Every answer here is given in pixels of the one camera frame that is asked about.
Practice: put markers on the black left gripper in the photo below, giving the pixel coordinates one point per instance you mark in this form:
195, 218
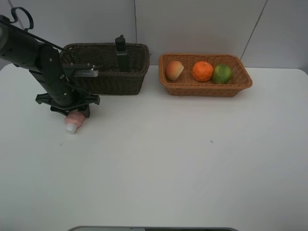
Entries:
62, 93

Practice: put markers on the pink squeeze bottle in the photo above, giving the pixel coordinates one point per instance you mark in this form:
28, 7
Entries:
73, 121

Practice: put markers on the black pump bottle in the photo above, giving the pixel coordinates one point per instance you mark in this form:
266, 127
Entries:
122, 55

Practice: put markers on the orange mandarin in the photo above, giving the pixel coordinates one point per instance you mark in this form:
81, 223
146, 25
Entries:
202, 71

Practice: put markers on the green citrus fruit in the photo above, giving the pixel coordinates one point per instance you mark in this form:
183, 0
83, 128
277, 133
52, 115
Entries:
222, 74

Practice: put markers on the translucent purple cup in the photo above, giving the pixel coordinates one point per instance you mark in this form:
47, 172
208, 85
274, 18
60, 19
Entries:
91, 55

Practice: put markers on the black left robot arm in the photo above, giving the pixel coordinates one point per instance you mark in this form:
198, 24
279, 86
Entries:
44, 64

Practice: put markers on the dark brown wicker basket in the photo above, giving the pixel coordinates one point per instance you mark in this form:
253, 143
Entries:
110, 80

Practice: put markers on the tan wicker basket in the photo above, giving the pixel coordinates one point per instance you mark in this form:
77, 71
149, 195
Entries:
186, 85

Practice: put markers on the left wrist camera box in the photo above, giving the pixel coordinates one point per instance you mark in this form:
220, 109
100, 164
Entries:
80, 70

